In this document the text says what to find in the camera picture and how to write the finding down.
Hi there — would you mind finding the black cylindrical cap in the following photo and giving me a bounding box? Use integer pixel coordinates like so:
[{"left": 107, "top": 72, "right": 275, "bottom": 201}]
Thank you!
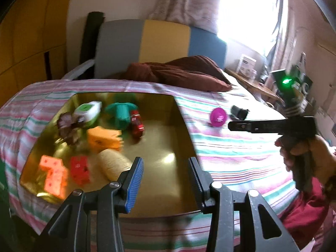
[{"left": 231, "top": 105, "right": 249, "bottom": 121}]

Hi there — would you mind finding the white plastic armrest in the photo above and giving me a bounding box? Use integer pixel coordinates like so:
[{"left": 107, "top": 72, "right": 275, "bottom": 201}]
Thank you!
[{"left": 62, "top": 59, "right": 95, "bottom": 80}]

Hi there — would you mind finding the person's right hand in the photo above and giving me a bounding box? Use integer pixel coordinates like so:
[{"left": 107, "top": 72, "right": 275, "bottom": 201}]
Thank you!
[{"left": 274, "top": 135, "right": 335, "bottom": 186}]

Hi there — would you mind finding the white green plug-in device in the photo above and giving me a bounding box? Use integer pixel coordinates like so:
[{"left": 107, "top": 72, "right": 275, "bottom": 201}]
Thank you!
[{"left": 73, "top": 101, "right": 102, "bottom": 127}]

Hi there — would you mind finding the striped pink green bedspread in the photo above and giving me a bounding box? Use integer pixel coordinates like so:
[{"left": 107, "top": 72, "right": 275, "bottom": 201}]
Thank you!
[{"left": 1, "top": 79, "right": 298, "bottom": 251}]

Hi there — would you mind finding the black rolled mat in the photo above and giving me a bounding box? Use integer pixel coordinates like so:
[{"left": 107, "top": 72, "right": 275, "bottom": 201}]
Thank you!
[{"left": 79, "top": 11, "right": 105, "bottom": 64}]

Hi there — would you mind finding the orange building block toy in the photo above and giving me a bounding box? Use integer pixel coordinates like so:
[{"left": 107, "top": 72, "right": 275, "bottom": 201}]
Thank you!
[{"left": 39, "top": 155, "right": 68, "bottom": 200}]

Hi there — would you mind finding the orange cheese wedge toy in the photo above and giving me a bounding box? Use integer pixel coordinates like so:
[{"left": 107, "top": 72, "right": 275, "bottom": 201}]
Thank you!
[{"left": 87, "top": 126, "right": 123, "bottom": 152}]

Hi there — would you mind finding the dark red perfume bottle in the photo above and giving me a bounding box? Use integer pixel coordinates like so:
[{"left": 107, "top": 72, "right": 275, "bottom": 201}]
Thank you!
[{"left": 130, "top": 110, "right": 145, "bottom": 139}]

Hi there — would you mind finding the gold metal tray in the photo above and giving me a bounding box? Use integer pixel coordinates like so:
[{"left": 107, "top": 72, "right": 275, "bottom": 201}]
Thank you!
[{"left": 19, "top": 92, "right": 202, "bottom": 219}]

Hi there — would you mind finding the grey yellow blue headboard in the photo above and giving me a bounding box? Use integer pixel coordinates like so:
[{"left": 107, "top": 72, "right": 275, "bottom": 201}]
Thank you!
[{"left": 94, "top": 19, "right": 227, "bottom": 79}]

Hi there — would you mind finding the teal plastic flanged part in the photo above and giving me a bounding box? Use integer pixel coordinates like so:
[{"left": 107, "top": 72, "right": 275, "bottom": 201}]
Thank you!
[{"left": 105, "top": 102, "right": 138, "bottom": 130}]

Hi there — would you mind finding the yellow carved egg case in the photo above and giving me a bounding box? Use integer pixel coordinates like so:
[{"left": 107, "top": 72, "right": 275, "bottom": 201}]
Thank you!
[{"left": 97, "top": 149, "right": 133, "bottom": 181}]

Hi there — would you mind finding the white box on shelf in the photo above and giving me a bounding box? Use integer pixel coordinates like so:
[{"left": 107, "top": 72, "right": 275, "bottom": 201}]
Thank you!
[{"left": 236, "top": 54, "right": 256, "bottom": 78}]

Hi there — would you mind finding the red building block toy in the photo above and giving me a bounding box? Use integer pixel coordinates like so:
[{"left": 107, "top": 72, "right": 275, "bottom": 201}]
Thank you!
[{"left": 70, "top": 155, "right": 91, "bottom": 186}]

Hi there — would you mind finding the wooden shelf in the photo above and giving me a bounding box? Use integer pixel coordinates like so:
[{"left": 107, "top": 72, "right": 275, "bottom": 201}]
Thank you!
[{"left": 224, "top": 68, "right": 281, "bottom": 101}]

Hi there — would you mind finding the brown pumpkin shaped lid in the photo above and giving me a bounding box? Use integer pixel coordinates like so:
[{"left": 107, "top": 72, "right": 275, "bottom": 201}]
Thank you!
[{"left": 56, "top": 112, "right": 85, "bottom": 145}]

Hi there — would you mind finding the dark red pillow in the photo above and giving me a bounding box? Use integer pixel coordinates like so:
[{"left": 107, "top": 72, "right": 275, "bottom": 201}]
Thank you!
[{"left": 120, "top": 55, "right": 232, "bottom": 92}]

